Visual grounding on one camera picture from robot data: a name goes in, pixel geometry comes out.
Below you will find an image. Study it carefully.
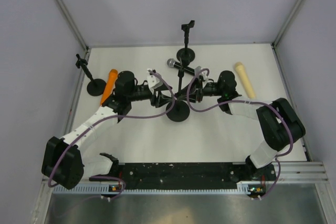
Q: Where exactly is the black microphone stand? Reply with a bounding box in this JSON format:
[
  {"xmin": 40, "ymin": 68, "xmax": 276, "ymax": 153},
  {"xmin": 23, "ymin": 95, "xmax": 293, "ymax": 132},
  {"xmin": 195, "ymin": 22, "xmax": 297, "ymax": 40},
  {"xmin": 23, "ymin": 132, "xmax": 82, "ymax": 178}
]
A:
[
  {"xmin": 167, "ymin": 68, "xmax": 190, "ymax": 122},
  {"xmin": 176, "ymin": 20, "xmax": 195, "ymax": 67},
  {"xmin": 76, "ymin": 54, "xmax": 106, "ymax": 97}
]

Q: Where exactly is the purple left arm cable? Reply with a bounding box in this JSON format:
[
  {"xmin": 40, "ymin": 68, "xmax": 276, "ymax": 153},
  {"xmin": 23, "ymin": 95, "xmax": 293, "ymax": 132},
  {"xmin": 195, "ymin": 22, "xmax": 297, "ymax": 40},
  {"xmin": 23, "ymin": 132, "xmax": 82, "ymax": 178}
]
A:
[{"xmin": 48, "ymin": 69, "xmax": 176, "ymax": 201}]

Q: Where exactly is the aluminium frame post right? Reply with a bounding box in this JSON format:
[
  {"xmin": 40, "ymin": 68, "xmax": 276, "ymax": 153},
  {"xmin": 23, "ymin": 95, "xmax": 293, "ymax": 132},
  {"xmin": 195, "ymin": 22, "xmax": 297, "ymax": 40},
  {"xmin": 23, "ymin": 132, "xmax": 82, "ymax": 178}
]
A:
[{"xmin": 271, "ymin": 0, "xmax": 306, "ymax": 50}]

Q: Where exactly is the aluminium frame post left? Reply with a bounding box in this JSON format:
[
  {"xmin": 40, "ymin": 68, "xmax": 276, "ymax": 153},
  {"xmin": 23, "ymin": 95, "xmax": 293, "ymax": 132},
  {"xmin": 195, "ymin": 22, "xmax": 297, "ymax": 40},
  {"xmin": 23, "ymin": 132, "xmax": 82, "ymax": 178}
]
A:
[{"xmin": 54, "ymin": 0, "xmax": 89, "ymax": 52}]

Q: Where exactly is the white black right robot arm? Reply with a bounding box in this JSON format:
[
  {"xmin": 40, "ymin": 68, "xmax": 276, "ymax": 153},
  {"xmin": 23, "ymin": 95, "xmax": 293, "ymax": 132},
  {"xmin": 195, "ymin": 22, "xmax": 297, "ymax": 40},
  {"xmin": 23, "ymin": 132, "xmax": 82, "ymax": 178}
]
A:
[{"xmin": 175, "ymin": 69, "xmax": 306, "ymax": 180}]

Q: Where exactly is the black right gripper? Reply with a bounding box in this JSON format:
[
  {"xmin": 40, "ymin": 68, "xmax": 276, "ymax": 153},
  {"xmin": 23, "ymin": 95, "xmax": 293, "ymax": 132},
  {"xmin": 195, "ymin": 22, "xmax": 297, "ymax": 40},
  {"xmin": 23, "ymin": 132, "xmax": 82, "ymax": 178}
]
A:
[{"xmin": 177, "ymin": 77, "xmax": 225, "ymax": 103}]

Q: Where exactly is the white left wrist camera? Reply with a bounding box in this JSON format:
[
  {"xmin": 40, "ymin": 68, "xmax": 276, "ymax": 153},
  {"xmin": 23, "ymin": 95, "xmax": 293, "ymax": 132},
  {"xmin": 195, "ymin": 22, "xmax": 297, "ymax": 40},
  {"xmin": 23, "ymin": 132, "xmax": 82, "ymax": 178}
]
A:
[{"xmin": 146, "ymin": 69, "xmax": 163, "ymax": 92}]

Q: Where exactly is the black microphone silver grille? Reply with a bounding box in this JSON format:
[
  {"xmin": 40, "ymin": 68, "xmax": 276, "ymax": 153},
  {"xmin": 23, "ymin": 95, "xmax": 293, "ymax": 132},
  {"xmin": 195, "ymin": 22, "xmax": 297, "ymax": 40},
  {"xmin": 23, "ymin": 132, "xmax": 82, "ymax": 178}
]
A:
[{"xmin": 166, "ymin": 58, "xmax": 195, "ymax": 76}]

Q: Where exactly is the grey slotted cable duct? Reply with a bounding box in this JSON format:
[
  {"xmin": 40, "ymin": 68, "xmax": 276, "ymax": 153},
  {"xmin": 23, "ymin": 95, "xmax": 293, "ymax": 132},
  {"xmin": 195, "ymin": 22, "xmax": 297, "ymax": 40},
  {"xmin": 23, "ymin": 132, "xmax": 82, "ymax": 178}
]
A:
[{"xmin": 52, "ymin": 182, "xmax": 256, "ymax": 196}]

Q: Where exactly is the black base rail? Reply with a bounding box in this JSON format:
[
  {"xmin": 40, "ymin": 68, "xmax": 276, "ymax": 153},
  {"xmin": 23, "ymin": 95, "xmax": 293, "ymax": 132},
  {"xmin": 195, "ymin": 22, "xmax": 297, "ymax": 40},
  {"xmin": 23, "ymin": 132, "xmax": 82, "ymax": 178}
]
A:
[{"xmin": 89, "ymin": 162, "xmax": 276, "ymax": 190}]

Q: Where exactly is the aluminium frame post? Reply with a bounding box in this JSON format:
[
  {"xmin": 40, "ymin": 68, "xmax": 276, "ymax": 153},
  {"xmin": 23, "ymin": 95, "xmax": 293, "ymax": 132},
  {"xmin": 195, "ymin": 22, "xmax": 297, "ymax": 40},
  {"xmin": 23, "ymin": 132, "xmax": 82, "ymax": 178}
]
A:
[
  {"xmin": 54, "ymin": 0, "xmax": 89, "ymax": 52},
  {"xmin": 271, "ymin": 0, "xmax": 306, "ymax": 50}
]

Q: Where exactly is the beige microphone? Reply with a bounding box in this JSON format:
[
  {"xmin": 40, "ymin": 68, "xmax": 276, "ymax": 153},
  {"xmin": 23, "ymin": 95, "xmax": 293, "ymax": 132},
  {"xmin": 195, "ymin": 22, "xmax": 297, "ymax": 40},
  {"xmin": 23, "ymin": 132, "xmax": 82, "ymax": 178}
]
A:
[{"xmin": 234, "ymin": 62, "xmax": 256, "ymax": 99}]

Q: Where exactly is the orange microphone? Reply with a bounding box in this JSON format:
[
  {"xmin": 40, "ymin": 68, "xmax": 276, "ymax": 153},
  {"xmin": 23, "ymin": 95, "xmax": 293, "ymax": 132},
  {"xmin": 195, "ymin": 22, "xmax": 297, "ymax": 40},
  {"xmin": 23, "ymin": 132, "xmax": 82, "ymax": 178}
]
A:
[{"xmin": 100, "ymin": 69, "xmax": 118, "ymax": 105}]

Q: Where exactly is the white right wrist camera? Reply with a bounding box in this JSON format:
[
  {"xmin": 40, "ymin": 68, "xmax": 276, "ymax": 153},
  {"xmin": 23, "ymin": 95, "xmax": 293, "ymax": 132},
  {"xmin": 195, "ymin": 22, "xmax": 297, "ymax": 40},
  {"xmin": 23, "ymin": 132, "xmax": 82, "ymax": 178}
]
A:
[{"xmin": 194, "ymin": 66, "xmax": 209, "ymax": 83}]

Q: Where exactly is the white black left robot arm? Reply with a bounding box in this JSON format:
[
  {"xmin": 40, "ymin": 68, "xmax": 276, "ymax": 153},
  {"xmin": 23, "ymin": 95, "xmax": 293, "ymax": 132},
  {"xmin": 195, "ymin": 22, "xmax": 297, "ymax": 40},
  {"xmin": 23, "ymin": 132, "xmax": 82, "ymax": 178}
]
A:
[{"xmin": 41, "ymin": 69, "xmax": 172, "ymax": 189}]

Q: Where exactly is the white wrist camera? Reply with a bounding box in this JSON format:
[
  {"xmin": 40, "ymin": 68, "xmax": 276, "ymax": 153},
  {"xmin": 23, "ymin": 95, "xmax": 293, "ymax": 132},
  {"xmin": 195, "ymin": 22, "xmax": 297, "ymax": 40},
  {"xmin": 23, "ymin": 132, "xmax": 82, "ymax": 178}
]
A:
[
  {"xmin": 194, "ymin": 66, "xmax": 209, "ymax": 83},
  {"xmin": 146, "ymin": 69, "xmax": 163, "ymax": 92}
]

